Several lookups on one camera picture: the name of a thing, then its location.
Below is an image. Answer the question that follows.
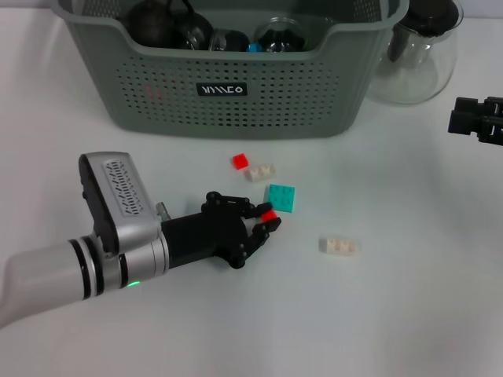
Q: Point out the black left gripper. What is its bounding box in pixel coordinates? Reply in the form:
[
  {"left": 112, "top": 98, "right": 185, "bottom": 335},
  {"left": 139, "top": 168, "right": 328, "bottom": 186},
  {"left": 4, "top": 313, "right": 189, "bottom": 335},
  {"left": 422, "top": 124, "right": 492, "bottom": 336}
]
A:
[{"left": 160, "top": 191, "right": 283, "bottom": 271}]

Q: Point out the teal square toy plate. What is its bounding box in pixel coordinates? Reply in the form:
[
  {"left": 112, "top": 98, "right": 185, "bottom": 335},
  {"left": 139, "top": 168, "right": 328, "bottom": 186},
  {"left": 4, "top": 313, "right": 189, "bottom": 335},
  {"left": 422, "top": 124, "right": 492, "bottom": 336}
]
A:
[{"left": 263, "top": 183, "right": 296, "bottom": 214}]

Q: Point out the white toy brick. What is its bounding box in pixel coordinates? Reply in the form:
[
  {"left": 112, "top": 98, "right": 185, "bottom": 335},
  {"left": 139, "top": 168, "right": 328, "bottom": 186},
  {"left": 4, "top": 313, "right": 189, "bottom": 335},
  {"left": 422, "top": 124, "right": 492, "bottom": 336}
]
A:
[
  {"left": 244, "top": 163, "right": 277, "bottom": 182},
  {"left": 318, "top": 236, "right": 359, "bottom": 256}
]

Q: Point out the glass teacup with black holder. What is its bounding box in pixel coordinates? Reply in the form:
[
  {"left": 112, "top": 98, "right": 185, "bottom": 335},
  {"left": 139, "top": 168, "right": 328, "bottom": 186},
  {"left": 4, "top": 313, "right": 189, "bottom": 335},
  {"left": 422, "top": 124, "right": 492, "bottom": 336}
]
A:
[
  {"left": 207, "top": 27, "right": 253, "bottom": 53},
  {"left": 254, "top": 16, "right": 307, "bottom": 53},
  {"left": 167, "top": 0, "right": 215, "bottom": 51}
]

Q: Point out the grey-green perforated storage bin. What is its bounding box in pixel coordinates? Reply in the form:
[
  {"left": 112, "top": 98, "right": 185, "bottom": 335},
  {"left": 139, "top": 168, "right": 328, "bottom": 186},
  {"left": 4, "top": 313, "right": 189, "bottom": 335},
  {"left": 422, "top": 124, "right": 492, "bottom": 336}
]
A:
[{"left": 57, "top": 0, "right": 409, "bottom": 141}]

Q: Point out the glass carafe with black lid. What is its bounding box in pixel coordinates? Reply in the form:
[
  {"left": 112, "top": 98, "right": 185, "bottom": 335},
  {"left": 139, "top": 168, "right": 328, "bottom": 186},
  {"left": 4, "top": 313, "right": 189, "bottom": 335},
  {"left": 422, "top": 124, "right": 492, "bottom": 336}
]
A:
[{"left": 367, "top": 0, "right": 464, "bottom": 105}]

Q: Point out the dark clay teapot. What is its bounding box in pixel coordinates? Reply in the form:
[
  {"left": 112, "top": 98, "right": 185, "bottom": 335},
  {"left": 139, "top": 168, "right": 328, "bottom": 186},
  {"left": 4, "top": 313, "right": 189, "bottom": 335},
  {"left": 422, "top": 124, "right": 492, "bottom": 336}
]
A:
[{"left": 117, "top": 0, "right": 178, "bottom": 48}]

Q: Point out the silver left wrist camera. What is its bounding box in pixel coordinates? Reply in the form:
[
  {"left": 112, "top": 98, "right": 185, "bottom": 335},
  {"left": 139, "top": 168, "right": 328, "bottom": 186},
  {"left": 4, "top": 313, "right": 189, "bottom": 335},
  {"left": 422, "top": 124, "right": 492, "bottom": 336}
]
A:
[{"left": 78, "top": 151, "right": 163, "bottom": 254}]

